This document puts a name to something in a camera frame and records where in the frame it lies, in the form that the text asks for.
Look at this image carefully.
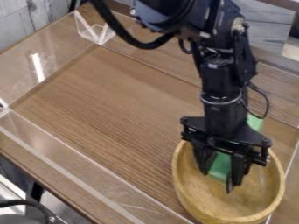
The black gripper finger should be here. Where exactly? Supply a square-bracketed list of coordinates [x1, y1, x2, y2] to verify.
[227, 153, 253, 193]
[193, 142, 217, 175]

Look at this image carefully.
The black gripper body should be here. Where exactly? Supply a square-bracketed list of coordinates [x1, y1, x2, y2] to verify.
[181, 94, 273, 166]

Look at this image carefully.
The green rectangular block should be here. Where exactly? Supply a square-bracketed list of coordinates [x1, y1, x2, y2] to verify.
[209, 115, 263, 182]

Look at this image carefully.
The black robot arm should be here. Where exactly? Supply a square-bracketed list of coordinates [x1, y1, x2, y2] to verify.
[133, 0, 273, 191]

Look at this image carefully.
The brown wooden bowl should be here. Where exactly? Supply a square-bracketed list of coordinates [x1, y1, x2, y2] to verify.
[173, 141, 286, 224]

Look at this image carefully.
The black table leg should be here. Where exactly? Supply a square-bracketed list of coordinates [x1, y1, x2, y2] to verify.
[31, 182, 45, 201]

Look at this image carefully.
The clear acrylic front wall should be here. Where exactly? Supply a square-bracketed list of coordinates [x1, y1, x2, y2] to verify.
[0, 108, 193, 224]

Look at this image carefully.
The clear acrylic corner bracket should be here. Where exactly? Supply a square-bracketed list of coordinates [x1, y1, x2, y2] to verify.
[74, 10, 117, 46]

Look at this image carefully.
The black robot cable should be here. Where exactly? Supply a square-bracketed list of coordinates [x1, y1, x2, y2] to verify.
[89, 0, 181, 51]

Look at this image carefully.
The black cable bottom left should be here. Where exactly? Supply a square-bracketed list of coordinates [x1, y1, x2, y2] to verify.
[0, 199, 53, 224]

